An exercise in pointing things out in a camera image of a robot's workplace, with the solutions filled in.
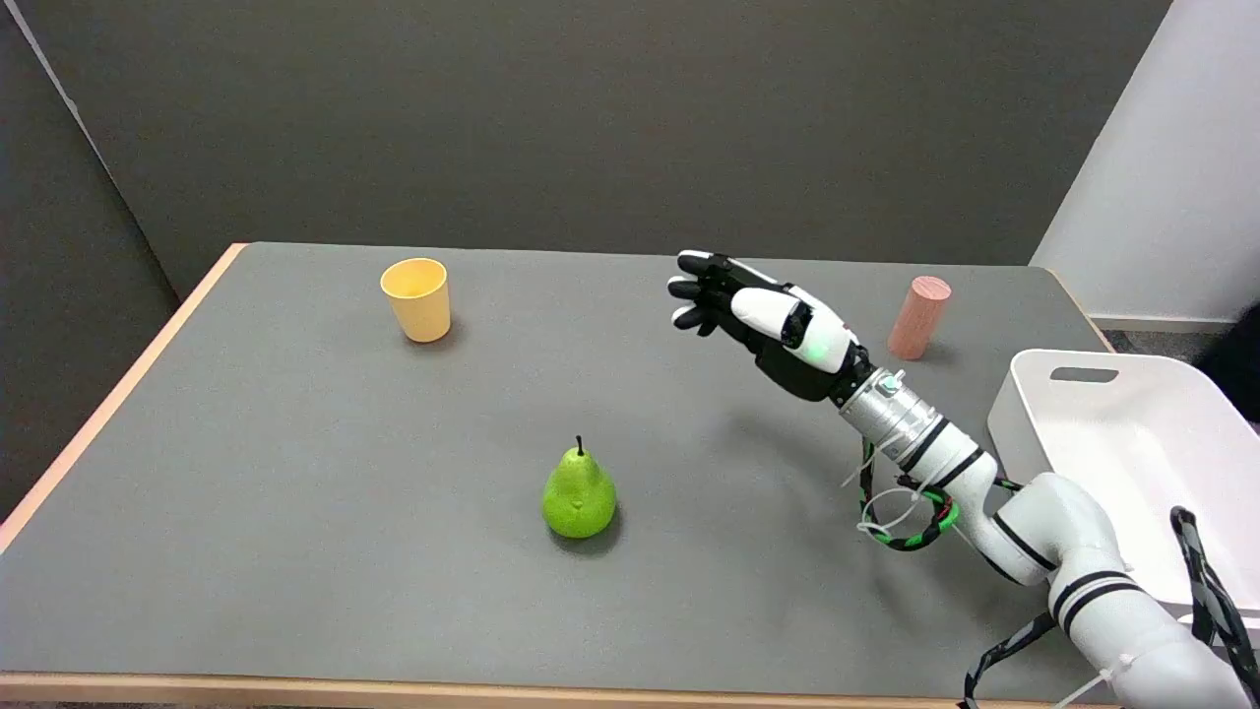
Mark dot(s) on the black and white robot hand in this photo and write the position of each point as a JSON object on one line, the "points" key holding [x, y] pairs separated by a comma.
{"points": [[787, 330]]}

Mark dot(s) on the pink wooden cylinder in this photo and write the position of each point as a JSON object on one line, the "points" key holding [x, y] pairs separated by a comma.
{"points": [[918, 317]]}

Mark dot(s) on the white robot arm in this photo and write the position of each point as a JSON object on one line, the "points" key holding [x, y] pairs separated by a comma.
{"points": [[1043, 542]]}

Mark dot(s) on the green pear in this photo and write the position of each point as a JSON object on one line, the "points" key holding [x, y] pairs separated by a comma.
{"points": [[579, 495]]}

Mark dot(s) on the white plastic bin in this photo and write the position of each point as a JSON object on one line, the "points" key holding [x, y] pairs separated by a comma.
{"points": [[1132, 453]]}

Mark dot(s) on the yellow plastic cup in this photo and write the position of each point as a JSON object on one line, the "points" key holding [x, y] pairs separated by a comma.
{"points": [[417, 298]]}

